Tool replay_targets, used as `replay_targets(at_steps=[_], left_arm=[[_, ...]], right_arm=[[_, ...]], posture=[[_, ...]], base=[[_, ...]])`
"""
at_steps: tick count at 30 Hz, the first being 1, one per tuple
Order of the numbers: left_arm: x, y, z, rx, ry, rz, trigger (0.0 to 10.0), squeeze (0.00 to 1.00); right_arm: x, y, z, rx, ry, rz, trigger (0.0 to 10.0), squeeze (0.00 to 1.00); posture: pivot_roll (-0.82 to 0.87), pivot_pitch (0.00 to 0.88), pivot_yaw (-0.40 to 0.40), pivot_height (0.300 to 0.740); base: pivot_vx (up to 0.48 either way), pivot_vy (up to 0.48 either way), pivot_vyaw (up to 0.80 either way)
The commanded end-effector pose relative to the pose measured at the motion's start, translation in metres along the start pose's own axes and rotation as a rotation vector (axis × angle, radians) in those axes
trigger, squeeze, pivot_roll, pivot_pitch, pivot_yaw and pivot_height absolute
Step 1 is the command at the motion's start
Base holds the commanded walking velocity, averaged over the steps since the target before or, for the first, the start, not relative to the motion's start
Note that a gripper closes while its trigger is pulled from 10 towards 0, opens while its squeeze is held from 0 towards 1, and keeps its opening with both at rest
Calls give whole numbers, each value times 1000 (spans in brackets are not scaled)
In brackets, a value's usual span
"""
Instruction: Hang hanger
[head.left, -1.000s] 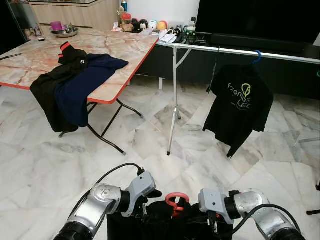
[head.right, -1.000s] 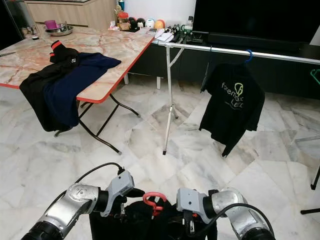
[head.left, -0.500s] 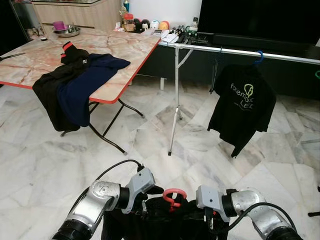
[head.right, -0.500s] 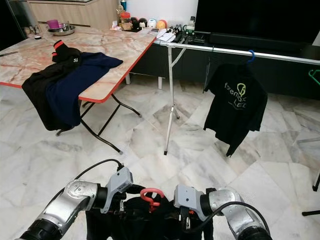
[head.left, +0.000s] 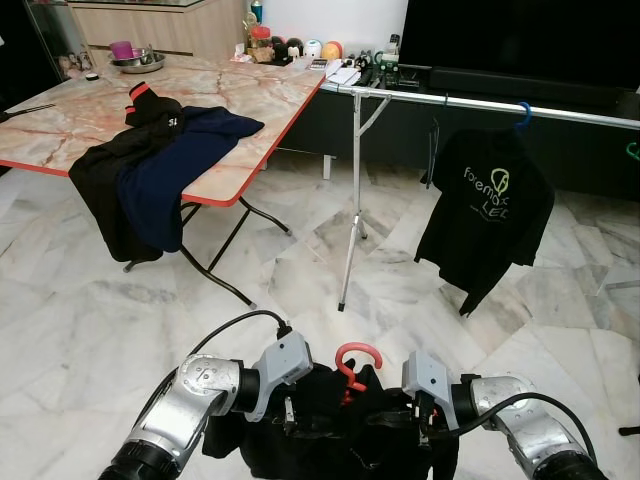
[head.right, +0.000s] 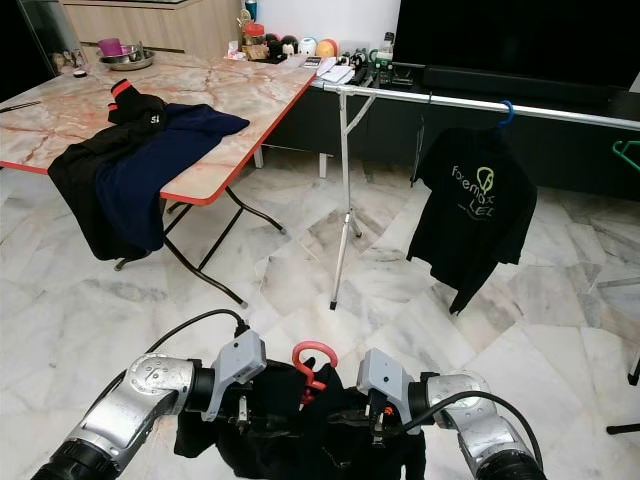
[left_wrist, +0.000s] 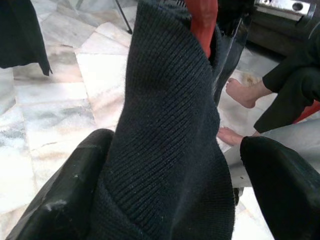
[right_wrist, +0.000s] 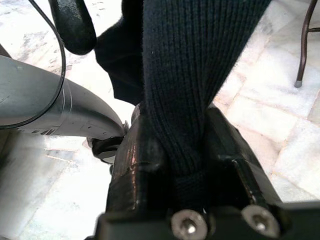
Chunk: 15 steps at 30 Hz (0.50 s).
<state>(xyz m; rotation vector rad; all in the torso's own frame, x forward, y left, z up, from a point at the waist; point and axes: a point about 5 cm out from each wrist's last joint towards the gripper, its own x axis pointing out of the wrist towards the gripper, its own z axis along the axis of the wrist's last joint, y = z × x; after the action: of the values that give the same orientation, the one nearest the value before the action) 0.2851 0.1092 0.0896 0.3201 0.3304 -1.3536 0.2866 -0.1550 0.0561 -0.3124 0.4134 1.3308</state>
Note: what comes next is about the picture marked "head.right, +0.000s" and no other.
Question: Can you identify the plain black garment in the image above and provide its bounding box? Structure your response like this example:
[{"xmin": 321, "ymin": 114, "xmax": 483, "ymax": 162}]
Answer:
[{"xmin": 175, "ymin": 360, "xmax": 426, "ymax": 480}]

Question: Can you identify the red plastic hanger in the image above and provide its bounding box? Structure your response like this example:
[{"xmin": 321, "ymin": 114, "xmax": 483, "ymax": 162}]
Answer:
[{"xmin": 292, "ymin": 340, "xmax": 339, "ymax": 404}]

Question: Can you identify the black garment with red trim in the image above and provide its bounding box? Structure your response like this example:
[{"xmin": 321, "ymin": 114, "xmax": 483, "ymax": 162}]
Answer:
[{"xmin": 48, "ymin": 78, "xmax": 171, "ymax": 261}]

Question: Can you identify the green plastic hanger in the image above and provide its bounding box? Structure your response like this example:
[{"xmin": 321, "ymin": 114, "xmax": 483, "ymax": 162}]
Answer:
[{"xmin": 610, "ymin": 138, "xmax": 640, "ymax": 173}]

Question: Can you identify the black t-shirt with green logo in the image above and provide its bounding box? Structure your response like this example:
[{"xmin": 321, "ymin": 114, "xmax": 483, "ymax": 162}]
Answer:
[{"xmin": 407, "ymin": 125, "xmax": 538, "ymax": 316}]

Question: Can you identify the black tripod stand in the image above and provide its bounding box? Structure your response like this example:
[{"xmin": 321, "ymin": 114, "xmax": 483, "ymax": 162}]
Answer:
[{"xmin": 605, "ymin": 355, "xmax": 640, "ymax": 437}]

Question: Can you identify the navy blue garment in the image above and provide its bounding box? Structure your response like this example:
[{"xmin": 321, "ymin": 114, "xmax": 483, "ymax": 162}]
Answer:
[{"xmin": 95, "ymin": 103, "xmax": 251, "ymax": 253}]

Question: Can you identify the silver metal clothes rack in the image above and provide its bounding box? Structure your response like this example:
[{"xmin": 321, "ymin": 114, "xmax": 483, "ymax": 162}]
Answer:
[{"xmin": 315, "ymin": 80, "xmax": 640, "ymax": 311}]

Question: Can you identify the marble pattern folding table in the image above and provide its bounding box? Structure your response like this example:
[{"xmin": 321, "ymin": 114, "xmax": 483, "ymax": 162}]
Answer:
[{"xmin": 0, "ymin": 52, "xmax": 318, "ymax": 306}]

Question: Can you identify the black TV console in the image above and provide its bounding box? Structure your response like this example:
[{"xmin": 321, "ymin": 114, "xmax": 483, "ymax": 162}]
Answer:
[{"xmin": 265, "ymin": 78, "xmax": 640, "ymax": 201}]

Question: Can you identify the white paper stack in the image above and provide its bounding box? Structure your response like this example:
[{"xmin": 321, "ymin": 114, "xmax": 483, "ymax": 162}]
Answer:
[{"xmin": 315, "ymin": 58, "xmax": 356, "ymax": 84}]

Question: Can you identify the jar with red lid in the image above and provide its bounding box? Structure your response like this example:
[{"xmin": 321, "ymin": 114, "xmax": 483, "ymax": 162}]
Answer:
[{"xmin": 240, "ymin": 20, "xmax": 266, "ymax": 61}]

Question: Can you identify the light wooden cabinet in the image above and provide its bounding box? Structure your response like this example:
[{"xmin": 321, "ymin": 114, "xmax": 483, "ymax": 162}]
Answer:
[{"xmin": 60, "ymin": 0, "xmax": 246, "ymax": 56}]

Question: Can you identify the black television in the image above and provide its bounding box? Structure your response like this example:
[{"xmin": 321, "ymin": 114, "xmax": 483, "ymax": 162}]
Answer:
[{"xmin": 393, "ymin": 0, "xmax": 640, "ymax": 86}]

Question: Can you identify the dark glass cabinet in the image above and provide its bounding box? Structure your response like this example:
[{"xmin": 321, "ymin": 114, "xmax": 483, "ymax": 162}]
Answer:
[{"xmin": 0, "ymin": 0, "xmax": 81, "ymax": 86}]

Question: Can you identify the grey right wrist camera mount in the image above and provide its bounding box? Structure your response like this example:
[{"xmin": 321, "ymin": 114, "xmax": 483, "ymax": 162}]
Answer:
[{"xmin": 357, "ymin": 348, "xmax": 411, "ymax": 406}]

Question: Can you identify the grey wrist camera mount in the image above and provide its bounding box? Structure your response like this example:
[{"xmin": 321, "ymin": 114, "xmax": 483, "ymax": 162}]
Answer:
[
  {"xmin": 357, "ymin": 348, "xmax": 411, "ymax": 406},
  {"xmin": 202, "ymin": 330, "xmax": 268, "ymax": 421}
]

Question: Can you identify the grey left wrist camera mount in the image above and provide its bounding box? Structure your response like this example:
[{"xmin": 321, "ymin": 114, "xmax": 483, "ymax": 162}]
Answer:
[{"xmin": 202, "ymin": 330, "xmax": 268, "ymax": 421}]

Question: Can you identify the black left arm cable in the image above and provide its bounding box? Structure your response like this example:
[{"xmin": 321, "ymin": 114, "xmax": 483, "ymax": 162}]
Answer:
[{"xmin": 145, "ymin": 308, "xmax": 251, "ymax": 356}]

